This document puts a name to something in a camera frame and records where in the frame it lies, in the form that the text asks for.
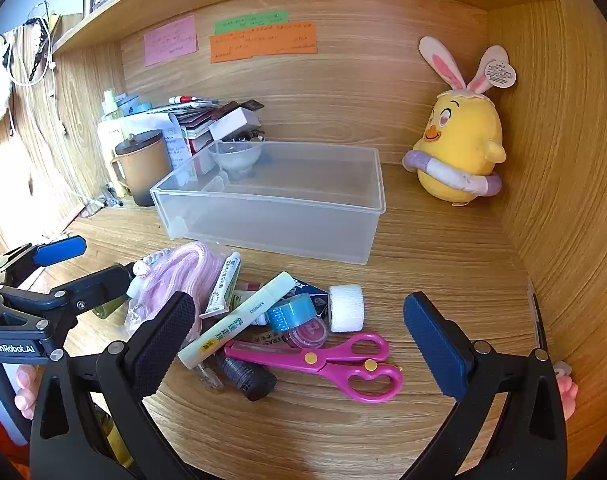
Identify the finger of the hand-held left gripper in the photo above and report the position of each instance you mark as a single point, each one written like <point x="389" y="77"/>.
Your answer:
<point x="58" y="252"/>
<point x="98" y="285"/>

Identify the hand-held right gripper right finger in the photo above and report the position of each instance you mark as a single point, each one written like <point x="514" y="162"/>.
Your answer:
<point x="433" y="350"/>

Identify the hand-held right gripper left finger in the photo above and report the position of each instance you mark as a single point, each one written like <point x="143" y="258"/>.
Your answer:
<point x="163" y="340"/>

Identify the pale green glue stick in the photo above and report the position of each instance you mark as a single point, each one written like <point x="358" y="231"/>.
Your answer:
<point x="233" y="320"/>

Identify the white green ointment tube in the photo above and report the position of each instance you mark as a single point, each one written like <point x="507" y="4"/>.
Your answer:
<point x="226" y="280"/>

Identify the white bandage roll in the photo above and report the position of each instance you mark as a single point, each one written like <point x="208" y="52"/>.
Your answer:
<point x="347" y="307"/>

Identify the pink round case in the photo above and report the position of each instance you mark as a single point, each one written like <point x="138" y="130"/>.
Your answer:
<point x="308" y="334"/>

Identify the small dark blue box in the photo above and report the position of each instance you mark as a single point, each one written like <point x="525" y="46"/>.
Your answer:
<point x="309" y="291"/>

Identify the clear plastic storage box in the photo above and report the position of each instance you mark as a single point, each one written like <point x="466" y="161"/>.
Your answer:
<point x="283" y="220"/>

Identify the person's left hand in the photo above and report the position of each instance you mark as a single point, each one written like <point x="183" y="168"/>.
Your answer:
<point x="25" y="390"/>

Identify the clear plastic clip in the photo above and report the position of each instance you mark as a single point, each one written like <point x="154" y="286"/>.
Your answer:
<point x="211" y="377"/>

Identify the small black bottle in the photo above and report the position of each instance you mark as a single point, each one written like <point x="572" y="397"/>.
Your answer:
<point x="246" y="377"/>

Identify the white eraser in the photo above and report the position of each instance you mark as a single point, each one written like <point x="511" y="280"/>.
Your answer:
<point x="268" y="338"/>

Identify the pink scissors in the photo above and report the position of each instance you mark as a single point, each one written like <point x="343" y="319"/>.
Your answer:
<point x="323" y="360"/>

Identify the brown mug with lid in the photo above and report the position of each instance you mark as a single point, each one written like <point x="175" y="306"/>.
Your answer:
<point x="143" y="165"/>

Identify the blue tape roll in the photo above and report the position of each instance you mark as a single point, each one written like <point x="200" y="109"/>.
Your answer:
<point x="288" y="312"/>

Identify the pink soft item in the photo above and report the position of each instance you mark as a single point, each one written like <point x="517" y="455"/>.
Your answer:
<point x="566" y="392"/>

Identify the white printed paper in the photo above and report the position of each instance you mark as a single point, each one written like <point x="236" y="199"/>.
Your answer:
<point x="176" y="150"/>

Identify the pale green lotion bottle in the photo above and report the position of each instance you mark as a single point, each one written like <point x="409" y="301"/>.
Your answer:
<point x="109" y="105"/>

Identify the white bowl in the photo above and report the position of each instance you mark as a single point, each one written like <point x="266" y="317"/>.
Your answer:
<point x="236" y="157"/>

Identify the stack of books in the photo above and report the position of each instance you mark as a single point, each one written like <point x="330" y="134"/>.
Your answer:
<point x="198" y="120"/>

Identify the white red marker pen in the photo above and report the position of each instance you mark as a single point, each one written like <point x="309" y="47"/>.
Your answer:
<point x="186" y="99"/>

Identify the yellow chick plush toy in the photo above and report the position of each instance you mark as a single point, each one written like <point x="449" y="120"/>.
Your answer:
<point x="463" y="140"/>

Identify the white cardboard box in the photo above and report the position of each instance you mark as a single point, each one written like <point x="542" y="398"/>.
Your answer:
<point x="236" y="122"/>

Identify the pink paper note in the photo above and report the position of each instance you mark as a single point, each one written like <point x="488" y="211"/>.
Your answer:
<point x="171" y="41"/>

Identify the orange paper note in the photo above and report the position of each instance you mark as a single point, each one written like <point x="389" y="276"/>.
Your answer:
<point x="263" y="44"/>

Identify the green paper note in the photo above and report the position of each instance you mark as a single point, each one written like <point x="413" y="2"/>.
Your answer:
<point x="251" y="22"/>

